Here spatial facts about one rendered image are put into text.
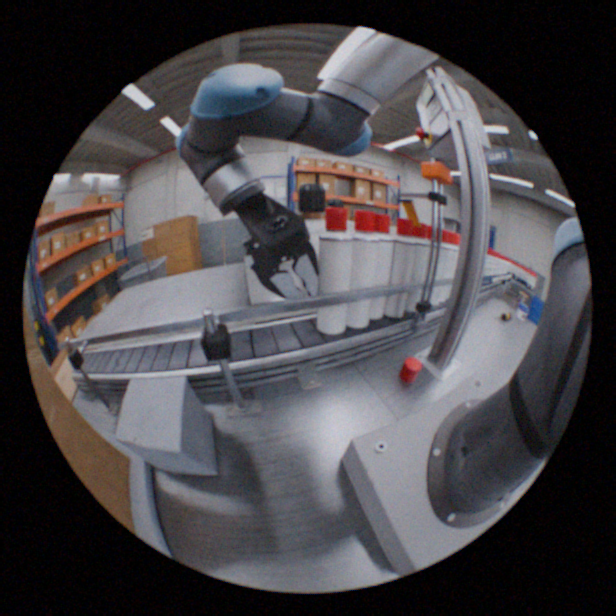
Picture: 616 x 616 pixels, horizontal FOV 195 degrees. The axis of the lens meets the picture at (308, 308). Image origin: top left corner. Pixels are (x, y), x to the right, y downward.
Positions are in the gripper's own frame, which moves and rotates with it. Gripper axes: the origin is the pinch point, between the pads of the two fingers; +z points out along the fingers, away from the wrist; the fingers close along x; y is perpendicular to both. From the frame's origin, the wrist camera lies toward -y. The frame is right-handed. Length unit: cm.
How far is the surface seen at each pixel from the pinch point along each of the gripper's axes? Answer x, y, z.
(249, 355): 12.5, -3.1, -0.9
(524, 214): -788, 13, 210
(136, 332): 23.1, -4.1, -15.8
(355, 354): -1.3, -4.5, 11.7
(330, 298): -2.2, -4.1, -1.6
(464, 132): -36.0, -14.3, -19.4
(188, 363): 21.5, -2.8, -6.1
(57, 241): 239, 159, -238
